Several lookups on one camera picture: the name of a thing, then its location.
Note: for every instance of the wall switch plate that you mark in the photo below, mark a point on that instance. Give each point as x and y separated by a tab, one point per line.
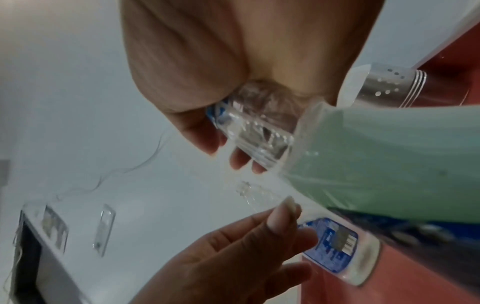
104	231

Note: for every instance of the person's left hand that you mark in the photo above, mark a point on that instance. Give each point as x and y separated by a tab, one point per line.
225	267

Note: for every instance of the perforated steel holder cup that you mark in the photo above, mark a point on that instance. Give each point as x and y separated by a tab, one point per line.
390	86

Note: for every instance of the white wall box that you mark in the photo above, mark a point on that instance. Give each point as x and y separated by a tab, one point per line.
63	273

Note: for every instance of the clear near-empty spray bottle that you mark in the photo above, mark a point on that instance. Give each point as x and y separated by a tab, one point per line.
337	246

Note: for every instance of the bottle with green liquid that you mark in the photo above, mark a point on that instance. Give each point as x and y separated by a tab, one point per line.
375	160

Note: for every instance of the person's right hand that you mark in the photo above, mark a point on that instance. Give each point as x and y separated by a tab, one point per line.
243	44

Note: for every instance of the blue spray trigger head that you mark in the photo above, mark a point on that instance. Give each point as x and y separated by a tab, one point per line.
217	114

